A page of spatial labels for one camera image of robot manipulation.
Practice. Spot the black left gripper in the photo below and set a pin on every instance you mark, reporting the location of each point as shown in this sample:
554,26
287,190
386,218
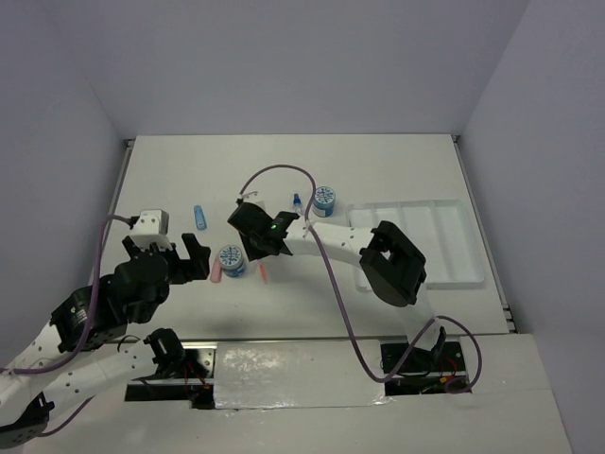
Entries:
195,268

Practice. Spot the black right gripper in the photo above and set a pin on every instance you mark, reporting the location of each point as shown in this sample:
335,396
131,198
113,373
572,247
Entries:
252,252

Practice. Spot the orange highlighter pen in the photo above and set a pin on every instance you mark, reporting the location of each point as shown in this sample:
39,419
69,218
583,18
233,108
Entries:
263,273

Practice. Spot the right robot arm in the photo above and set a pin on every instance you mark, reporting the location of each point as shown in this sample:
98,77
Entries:
393,266

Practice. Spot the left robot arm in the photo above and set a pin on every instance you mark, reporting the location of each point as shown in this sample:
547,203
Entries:
59,368

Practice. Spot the blue highlighter cap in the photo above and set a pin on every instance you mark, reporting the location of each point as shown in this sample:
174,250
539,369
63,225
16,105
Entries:
200,220

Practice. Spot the pink highlighter cap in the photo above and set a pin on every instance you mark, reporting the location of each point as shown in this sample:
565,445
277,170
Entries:
216,271

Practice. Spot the blue paint jar near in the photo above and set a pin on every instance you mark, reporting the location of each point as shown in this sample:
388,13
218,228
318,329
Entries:
232,261

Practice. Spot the blue paint jar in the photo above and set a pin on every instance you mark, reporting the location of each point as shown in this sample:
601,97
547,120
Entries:
232,261
324,201

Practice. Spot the clear blue spray bottle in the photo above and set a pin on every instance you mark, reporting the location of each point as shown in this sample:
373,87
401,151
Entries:
297,204

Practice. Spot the blue paint jar far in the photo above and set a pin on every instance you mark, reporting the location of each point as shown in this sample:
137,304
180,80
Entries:
324,201

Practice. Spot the clear plastic organizer tray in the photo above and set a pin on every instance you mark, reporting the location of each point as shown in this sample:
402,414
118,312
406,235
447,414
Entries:
440,229

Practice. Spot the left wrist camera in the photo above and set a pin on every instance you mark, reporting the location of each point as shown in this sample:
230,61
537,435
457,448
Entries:
151,227

